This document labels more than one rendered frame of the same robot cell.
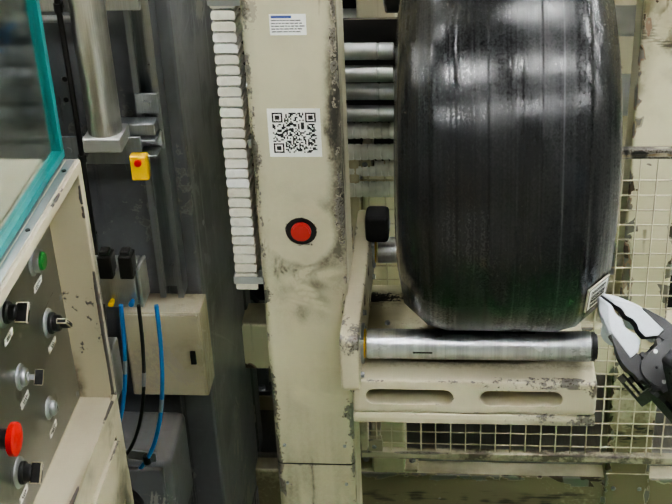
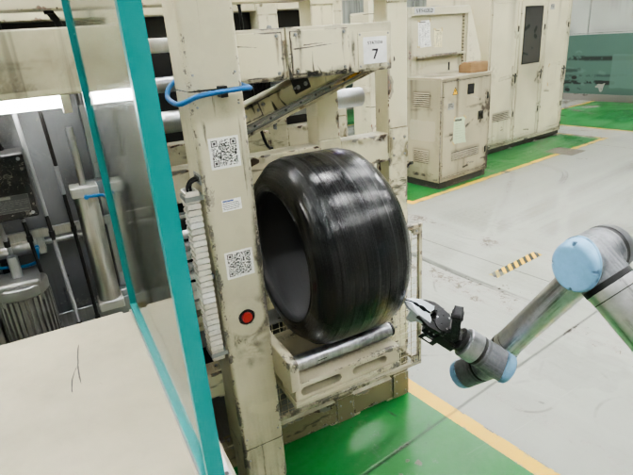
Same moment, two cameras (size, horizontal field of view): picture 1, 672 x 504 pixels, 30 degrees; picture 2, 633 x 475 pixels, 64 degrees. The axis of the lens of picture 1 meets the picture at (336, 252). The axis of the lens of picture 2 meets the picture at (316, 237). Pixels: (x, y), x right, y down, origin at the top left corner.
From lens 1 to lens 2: 0.76 m
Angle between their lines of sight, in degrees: 31
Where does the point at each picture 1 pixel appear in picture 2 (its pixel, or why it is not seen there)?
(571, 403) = (390, 358)
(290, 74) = (235, 231)
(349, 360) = (295, 375)
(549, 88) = (378, 204)
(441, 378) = (334, 368)
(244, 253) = (216, 339)
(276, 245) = (235, 329)
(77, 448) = not seen: outside the picture
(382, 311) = not seen: hidden behind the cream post
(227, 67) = (199, 236)
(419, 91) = (320, 220)
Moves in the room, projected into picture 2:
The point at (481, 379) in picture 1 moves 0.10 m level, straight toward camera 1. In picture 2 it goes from (351, 362) to (370, 380)
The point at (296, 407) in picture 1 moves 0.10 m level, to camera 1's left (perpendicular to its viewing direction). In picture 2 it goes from (251, 416) to (220, 432)
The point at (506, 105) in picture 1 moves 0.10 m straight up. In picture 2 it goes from (363, 216) to (362, 177)
